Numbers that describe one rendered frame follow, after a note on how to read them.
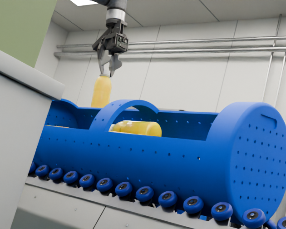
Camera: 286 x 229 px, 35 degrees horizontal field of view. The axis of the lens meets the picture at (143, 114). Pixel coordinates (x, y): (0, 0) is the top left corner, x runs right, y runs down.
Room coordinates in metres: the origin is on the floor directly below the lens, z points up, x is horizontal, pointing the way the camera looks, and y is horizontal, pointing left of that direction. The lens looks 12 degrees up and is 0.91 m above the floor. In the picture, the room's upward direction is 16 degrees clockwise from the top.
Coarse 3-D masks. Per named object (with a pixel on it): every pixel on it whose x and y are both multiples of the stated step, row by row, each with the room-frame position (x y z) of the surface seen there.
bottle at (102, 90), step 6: (102, 78) 1.63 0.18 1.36; (108, 78) 1.64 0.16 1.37; (96, 84) 1.64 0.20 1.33; (102, 84) 1.63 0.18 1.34; (108, 84) 1.64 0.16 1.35; (96, 90) 1.64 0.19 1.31; (102, 90) 1.63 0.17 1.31; (108, 90) 1.64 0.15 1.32; (96, 96) 1.63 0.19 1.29; (102, 96) 1.63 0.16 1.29; (108, 96) 1.64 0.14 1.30; (96, 102) 1.63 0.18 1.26; (102, 102) 1.63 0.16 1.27; (108, 102) 1.65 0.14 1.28
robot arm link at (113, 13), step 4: (108, 12) 1.62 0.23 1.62; (112, 12) 1.61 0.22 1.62; (116, 12) 1.61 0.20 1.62; (120, 12) 1.61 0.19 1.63; (124, 12) 1.63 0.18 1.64; (108, 16) 1.62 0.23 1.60; (112, 16) 1.61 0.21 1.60; (116, 16) 1.61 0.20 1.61; (120, 16) 1.61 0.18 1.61; (124, 16) 1.63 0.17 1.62; (124, 20) 1.64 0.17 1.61
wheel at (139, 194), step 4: (140, 188) 1.12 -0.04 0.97; (144, 188) 1.12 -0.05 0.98; (148, 188) 1.10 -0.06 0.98; (152, 188) 1.10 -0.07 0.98; (136, 192) 1.11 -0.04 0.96; (140, 192) 1.10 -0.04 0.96; (144, 192) 1.10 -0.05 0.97; (148, 192) 1.09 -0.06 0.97; (152, 192) 1.09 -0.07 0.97; (136, 196) 1.10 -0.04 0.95; (140, 196) 1.09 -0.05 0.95; (144, 196) 1.09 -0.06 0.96; (148, 196) 1.09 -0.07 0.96; (152, 196) 1.09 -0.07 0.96; (140, 200) 1.10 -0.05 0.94; (144, 200) 1.09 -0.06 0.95
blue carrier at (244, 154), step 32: (64, 128) 1.33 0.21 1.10; (96, 128) 1.22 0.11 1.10; (192, 128) 1.28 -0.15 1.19; (224, 128) 0.93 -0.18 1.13; (256, 128) 0.97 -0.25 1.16; (32, 160) 1.49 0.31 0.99; (64, 160) 1.34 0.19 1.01; (96, 160) 1.23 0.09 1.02; (128, 160) 1.13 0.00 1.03; (160, 160) 1.05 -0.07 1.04; (192, 160) 0.98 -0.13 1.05; (224, 160) 0.92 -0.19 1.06; (256, 160) 0.99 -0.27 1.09; (160, 192) 1.10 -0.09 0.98; (192, 192) 1.01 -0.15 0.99; (224, 192) 0.94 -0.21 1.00; (256, 192) 1.00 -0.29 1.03
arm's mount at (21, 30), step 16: (0, 0) 0.92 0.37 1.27; (16, 0) 0.95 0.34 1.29; (32, 0) 0.99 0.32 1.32; (48, 0) 1.02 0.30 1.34; (0, 16) 0.94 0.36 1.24; (16, 16) 0.97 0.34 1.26; (32, 16) 1.00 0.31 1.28; (48, 16) 1.03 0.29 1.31; (0, 32) 0.95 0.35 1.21; (16, 32) 0.98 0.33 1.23; (32, 32) 1.01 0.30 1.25; (0, 48) 0.96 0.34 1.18; (16, 48) 0.99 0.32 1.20; (32, 48) 1.02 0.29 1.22; (32, 64) 1.03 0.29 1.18
